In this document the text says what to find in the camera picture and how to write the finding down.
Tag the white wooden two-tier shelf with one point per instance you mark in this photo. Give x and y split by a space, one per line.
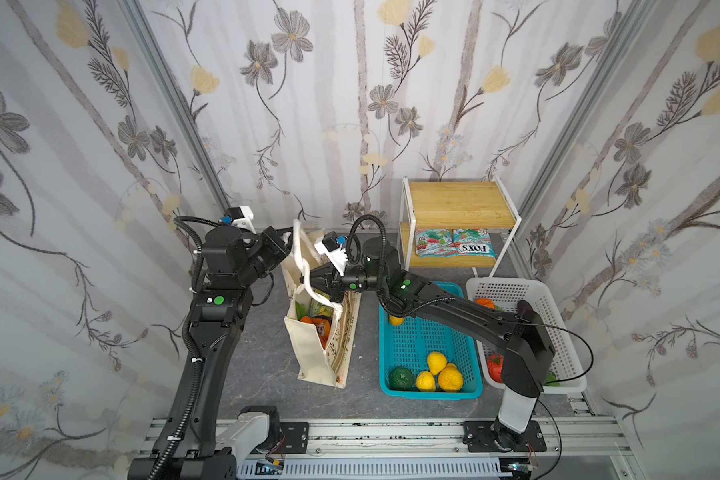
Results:
453 205

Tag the large yellow citrus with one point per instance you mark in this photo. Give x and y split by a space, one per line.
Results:
450 379

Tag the green avocado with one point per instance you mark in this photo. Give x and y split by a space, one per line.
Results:
401 379

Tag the red tomato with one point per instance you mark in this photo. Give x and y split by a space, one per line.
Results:
495 364

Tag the green red candy bag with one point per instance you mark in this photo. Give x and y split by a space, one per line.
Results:
434 243

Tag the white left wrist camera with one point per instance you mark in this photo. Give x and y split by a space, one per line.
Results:
241 217

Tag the orange snack bag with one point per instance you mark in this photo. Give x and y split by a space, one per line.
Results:
322 326

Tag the yellow lemon middle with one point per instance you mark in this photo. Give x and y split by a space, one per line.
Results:
426 382

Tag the orange bell pepper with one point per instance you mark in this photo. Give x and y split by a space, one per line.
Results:
485 302

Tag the green snack bag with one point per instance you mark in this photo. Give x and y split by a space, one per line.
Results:
313 309

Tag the yellow lemon top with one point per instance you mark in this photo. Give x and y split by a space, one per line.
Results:
396 320

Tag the yellow lemon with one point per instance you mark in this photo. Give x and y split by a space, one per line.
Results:
436 362
426 382
396 320

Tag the aluminium mounting rail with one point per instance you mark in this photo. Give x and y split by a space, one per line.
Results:
585 447

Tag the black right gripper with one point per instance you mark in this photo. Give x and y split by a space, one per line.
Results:
318 280

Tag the yellow lemon right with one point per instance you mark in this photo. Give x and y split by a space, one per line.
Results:
436 362

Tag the cream floral grocery tote bag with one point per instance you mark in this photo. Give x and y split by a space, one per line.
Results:
327 366

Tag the Fox's candy bag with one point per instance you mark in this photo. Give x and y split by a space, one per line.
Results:
473 242

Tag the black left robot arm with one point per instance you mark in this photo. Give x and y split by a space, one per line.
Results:
230 259

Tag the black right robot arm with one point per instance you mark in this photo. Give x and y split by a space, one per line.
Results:
520 336

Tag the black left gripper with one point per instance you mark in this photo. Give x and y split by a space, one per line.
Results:
278 245

